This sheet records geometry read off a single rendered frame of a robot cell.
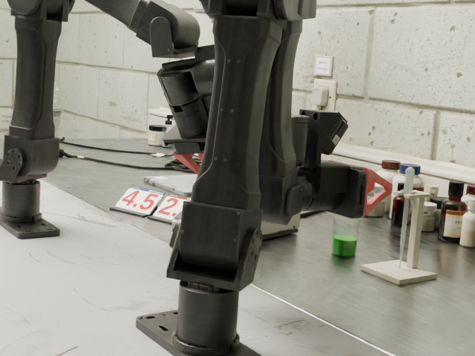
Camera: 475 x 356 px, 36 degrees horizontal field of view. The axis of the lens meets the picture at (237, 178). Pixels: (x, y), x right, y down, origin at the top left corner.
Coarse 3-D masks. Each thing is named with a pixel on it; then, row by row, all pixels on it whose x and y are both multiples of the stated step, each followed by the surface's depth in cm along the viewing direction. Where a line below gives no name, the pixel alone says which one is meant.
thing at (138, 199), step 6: (132, 192) 143; (138, 192) 142; (144, 192) 141; (150, 192) 141; (126, 198) 142; (132, 198) 141; (138, 198) 141; (144, 198) 140; (150, 198) 139; (156, 198) 139; (120, 204) 141; (126, 204) 141; (132, 204) 140; (138, 204) 139; (144, 204) 139; (150, 204) 138
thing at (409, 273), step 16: (400, 192) 107; (416, 192) 109; (416, 208) 109; (416, 224) 109; (416, 240) 109; (416, 256) 110; (368, 272) 109; (384, 272) 107; (400, 272) 108; (416, 272) 108; (432, 272) 109
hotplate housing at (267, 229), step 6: (174, 216) 124; (294, 216) 128; (174, 222) 124; (264, 222) 123; (270, 222) 124; (294, 222) 129; (264, 228) 123; (270, 228) 124; (276, 228) 125; (282, 228) 126; (288, 228) 128; (294, 228) 130; (264, 234) 123; (270, 234) 125; (276, 234) 126; (282, 234) 127; (288, 234) 129
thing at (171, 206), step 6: (168, 198) 138; (174, 198) 137; (162, 204) 137; (168, 204) 136; (174, 204) 136; (180, 204) 135; (162, 210) 136; (168, 210) 135; (174, 210) 135; (180, 210) 134
